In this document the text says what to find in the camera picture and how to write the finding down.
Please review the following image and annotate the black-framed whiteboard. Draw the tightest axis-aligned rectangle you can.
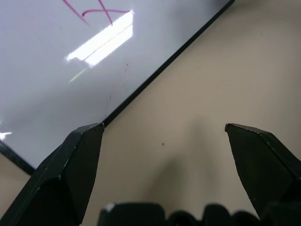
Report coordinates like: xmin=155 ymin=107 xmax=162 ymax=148
xmin=0 ymin=0 xmax=236 ymax=176

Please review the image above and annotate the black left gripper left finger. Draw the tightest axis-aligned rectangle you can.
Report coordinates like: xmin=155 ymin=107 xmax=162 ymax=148
xmin=0 ymin=122 xmax=105 ymax=226

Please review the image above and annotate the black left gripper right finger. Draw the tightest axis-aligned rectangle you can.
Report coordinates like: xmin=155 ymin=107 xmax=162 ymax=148
xmin=224 ymin=122 xmax=301 ymax=222

